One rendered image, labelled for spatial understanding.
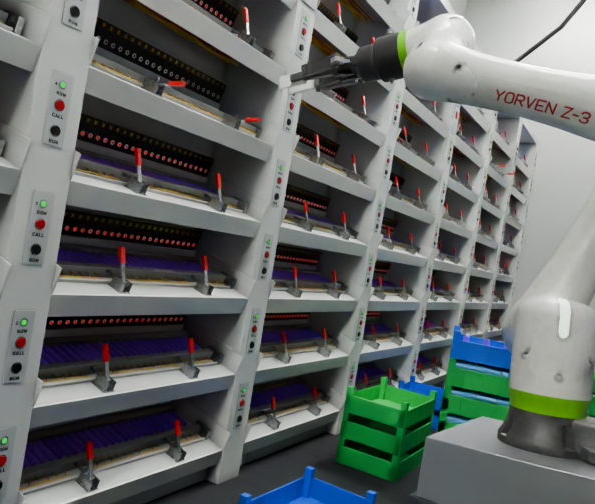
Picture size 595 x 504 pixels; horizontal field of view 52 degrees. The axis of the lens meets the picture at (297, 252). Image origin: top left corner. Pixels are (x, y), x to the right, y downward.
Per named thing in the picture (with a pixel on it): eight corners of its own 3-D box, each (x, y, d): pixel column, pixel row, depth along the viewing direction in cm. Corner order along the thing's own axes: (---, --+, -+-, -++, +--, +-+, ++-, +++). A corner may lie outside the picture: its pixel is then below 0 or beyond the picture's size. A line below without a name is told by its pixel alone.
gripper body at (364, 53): (386, 51, 132) (347, 61, 137) (370, 36, 125) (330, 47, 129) (388, 84, 131) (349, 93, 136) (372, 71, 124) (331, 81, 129)
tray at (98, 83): (266, 162, 158) (281, 127, 157) (79, 90, 106) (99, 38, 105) (212, 135, 168) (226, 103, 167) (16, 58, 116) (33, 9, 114)
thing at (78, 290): (241, 313, 159) (263, 266, 157) (42, 317, 106) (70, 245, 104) (188, 278, 168) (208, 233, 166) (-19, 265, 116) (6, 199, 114)
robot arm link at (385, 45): (398, 72, 120) (414, 86, 128) (395, 15, 122) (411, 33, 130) (370, 79, 123) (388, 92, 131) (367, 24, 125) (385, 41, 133)
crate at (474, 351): (548, 368, 189) (553, 343, 189) (559, 379, 169) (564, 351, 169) (450, 349, 197) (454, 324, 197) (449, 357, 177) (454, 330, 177)
